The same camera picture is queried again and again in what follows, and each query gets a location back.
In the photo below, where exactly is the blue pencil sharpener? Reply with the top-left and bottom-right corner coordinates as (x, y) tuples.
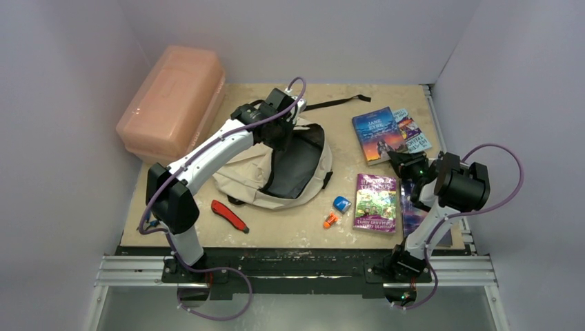
(333, 196), (352, 214)

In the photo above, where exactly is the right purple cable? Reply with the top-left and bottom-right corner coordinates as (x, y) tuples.
(390, 143), (526, 312)

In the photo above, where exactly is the purple treehouse book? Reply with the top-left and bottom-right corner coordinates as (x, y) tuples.
(353, 173), (398, 234)

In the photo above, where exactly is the purple cable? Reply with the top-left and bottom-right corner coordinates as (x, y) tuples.
(137, 77), (307, 322)
(390, 143), (526, 312)

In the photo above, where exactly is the pink plastic storage box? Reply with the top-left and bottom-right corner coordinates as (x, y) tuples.
(116, 46), (226, 165)

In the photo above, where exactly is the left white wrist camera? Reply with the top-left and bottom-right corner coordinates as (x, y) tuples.
(284, 88), (307, 124)

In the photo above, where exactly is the beige backpack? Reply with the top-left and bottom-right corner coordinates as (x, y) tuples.
(212, 94), (372, 211)

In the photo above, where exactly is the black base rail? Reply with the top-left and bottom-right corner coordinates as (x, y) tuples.
(114, 246), (472, 303)

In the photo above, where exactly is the red utility knife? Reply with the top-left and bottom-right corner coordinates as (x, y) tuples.
(210, 200), (250, 234)

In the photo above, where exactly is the orange small toy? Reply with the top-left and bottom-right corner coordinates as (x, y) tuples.
(323, 212), (339, 229)

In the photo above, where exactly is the Jane Eyre book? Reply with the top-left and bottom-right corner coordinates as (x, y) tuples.
(352, 107), (408, 166)

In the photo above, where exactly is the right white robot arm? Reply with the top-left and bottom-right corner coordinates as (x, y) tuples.
(384, 151), (490, 281)

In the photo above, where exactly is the light blue treehouse book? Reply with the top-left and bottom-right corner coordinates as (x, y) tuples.
(393, 108), (432, 153)

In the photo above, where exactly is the dark galaxy cover book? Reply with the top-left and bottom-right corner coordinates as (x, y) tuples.
(400, 180), (427, 238)

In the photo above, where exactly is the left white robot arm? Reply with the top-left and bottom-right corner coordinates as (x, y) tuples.
(140, 88), (306, 282)

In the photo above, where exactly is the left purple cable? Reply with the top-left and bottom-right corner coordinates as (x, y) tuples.
(137, 77), (307, 322)

